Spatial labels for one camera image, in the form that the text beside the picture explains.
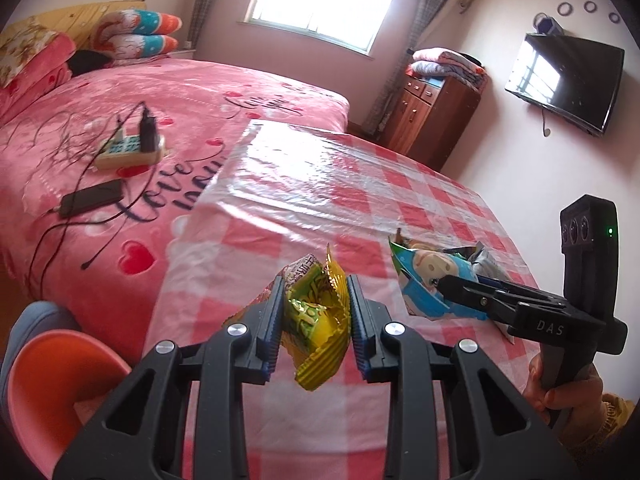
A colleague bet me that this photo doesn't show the orange plastic stool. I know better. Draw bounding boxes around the orange plastic stool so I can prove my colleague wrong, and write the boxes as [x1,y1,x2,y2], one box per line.
[7,330,133,461]

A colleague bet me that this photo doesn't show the grey-blue stool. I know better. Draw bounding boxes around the grey-blue stool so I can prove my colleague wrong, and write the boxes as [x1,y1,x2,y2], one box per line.
[0,301,83,391]

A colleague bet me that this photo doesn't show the patterned folded blanket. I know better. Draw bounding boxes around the patterned folded blanket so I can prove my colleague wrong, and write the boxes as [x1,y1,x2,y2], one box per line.
[407,60,488,89]

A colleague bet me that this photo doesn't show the black phone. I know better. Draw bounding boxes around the black phone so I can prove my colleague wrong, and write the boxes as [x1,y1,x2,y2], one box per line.
[59,179,125,218]

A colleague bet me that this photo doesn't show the person's right forearm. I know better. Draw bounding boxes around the person's right forearm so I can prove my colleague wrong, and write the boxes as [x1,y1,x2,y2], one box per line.
[560,392,638,466]

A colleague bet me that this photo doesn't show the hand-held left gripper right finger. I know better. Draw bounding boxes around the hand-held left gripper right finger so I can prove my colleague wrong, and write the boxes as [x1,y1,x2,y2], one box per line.
[346,274,581,480]

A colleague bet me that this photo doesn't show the blue cartoon plastic bag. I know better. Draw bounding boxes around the blue cartoon plastic bag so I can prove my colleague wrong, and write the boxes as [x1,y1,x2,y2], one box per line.
[389,228,516,346]

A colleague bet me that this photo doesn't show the black charger plug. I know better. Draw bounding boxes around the black charger plug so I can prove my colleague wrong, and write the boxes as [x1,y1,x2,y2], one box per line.
[137,102,162,153]

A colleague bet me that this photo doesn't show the black cable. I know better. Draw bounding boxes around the black cable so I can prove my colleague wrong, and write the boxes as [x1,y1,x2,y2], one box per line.
[80,157,226,268]
[27,207,68,306]

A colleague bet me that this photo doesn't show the yellow snack wrapper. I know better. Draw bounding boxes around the yellow snack wrapper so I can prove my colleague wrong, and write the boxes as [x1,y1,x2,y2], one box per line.
[222,244,353,392]

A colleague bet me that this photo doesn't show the small dark blue gadget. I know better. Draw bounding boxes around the small dark blue gadget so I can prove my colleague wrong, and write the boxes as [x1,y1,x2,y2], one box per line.
[532,11,566,36]

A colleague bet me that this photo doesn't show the pink printed bed blanket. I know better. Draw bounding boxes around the pink printed bed blanket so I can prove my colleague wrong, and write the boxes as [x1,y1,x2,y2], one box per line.
[0,55,351,361]

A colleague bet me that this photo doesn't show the pink folded blanket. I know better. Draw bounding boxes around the pink folded blanket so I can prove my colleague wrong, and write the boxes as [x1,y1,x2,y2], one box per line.
[410,47,483,67]

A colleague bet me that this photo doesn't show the person's right hand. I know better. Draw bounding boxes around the person's right hand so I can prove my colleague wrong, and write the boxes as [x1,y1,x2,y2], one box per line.
[522,352,608,446]

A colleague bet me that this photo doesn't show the floral pillow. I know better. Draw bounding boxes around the floral pillow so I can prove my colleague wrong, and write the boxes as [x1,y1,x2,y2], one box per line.
[0,17,58,88]

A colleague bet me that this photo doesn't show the beige power strip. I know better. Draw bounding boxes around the beige power strip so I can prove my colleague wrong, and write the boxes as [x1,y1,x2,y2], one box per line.
[95,130,168,170]

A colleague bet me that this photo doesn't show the teal and orange pillow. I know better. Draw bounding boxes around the teal and orange pillow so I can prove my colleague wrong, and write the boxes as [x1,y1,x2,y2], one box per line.
[100,34,180,62]
[92,7,183,42]

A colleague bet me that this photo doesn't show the wooden drawer cabinet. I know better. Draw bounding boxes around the wooden drawer cabinet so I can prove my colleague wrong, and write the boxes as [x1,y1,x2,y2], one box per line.
[376,72,483,171]

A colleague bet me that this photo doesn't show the window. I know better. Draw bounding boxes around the window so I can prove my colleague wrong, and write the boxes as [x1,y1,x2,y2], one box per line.
[242,0,407,57]

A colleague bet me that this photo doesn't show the wall-mounted black television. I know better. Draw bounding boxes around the wall-mounted black television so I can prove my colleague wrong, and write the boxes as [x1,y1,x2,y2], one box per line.
[504,32,626,136]

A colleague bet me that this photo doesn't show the grey checkered curtain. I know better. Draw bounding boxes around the grey checkered curtain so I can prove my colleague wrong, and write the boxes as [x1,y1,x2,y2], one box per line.
[187,0,223,51]
[361,0,463,133]

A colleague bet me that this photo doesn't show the pink folded quilt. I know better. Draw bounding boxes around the pink folded quilt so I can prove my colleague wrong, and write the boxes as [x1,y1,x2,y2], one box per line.
[0,32,77,126]

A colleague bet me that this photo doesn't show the red checkered tablecloth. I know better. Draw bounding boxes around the red checkered tablecloth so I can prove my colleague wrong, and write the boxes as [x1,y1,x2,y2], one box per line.
[150,121,531,480]

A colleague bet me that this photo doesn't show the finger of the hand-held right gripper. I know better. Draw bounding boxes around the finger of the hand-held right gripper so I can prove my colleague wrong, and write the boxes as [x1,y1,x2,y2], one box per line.
[439,274,538,328]
[475,275,568,308]

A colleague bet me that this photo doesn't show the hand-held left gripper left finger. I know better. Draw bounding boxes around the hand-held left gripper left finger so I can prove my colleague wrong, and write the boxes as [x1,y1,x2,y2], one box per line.
[52,275,286,480]

